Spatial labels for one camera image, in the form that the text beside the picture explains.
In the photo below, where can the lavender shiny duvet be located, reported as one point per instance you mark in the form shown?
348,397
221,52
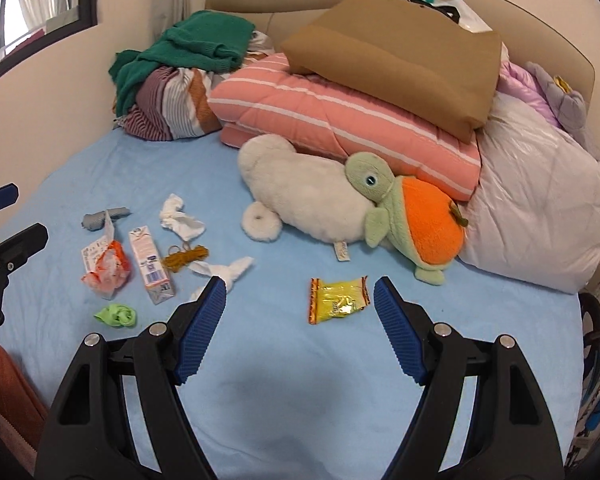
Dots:
530,200

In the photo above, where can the green knit sweater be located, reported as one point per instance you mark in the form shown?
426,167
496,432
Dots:
200,35

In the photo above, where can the black framed window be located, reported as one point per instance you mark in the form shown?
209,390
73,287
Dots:
30,10

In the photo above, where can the white crumpled tissue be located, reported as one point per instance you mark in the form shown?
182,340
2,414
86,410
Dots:
180,222
230,270

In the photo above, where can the brown pillow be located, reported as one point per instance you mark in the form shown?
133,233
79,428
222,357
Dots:
390,60

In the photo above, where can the green crumpled wrapper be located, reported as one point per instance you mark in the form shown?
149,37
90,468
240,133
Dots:
115,315

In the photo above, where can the grey crumpled wrapper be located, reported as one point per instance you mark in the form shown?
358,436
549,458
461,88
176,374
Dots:
95,220

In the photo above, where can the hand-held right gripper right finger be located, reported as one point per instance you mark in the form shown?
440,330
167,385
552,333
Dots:
397,330

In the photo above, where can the light blue bed sheet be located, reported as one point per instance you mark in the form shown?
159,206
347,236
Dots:
280,400

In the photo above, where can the green orange turtle plush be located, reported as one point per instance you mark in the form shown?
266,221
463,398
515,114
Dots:
430,220

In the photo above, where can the yellow rubber band bundle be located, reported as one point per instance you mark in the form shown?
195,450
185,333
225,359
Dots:
185,257

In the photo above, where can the yellow candy wrapper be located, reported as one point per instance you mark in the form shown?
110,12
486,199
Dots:
337,300

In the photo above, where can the small milk carton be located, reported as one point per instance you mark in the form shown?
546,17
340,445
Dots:
150,265

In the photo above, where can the orange clear snack wrapper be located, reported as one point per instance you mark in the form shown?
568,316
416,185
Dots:
107,270

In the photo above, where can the pink striped pillow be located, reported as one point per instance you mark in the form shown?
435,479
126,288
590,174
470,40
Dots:
330,115

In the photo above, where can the striped fabric bundle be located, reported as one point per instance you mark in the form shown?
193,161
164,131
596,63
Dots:
170,105

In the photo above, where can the cartoon printed object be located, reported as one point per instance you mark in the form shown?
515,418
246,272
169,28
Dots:
597,405

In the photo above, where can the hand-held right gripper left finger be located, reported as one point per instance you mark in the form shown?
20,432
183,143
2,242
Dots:
202,330

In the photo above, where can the person's rust ribbed clothing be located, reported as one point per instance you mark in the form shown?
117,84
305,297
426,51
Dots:
5,395

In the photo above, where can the white plush toy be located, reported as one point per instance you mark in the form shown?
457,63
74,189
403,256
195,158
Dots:
300,190

